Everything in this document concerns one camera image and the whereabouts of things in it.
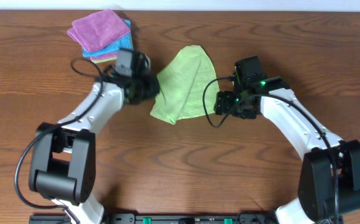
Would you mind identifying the light green microfiber cloth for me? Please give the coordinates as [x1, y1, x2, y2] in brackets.
[150, 45, 219, 125]

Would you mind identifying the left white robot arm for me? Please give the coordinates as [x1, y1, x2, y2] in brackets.
[28, 74, 160, 223]

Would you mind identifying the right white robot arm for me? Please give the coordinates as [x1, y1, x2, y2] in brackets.
[214, 77, 360, 223]

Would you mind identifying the folded purple cloth lower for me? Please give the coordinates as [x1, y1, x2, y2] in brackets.
[90, 51, 119, 60]

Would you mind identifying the folded purple cloth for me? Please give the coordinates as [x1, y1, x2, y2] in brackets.
[90, 51, 119, 60]
[67, 9, 131, 52]

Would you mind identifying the folded blue cloth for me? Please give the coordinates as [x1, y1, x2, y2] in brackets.
[83, 20, 132, 57]

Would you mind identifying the folded green cloth at bottom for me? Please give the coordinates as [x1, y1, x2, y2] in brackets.
[91, 57, 117, 63]

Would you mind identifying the folded purple cloth on top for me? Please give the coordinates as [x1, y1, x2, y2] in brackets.
[67, 9, 131, 52]

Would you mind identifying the right black cable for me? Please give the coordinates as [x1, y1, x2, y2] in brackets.
[202, 76, 339, 224]

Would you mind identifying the black cable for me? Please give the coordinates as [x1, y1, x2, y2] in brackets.
[202, 76, 339, 224]
[14, 57, 118, 224]

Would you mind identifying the left black cable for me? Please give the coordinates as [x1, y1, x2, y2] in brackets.
[14, 57, 118, 224]

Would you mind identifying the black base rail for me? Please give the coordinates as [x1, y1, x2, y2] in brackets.
[29, 212, 277, 224]

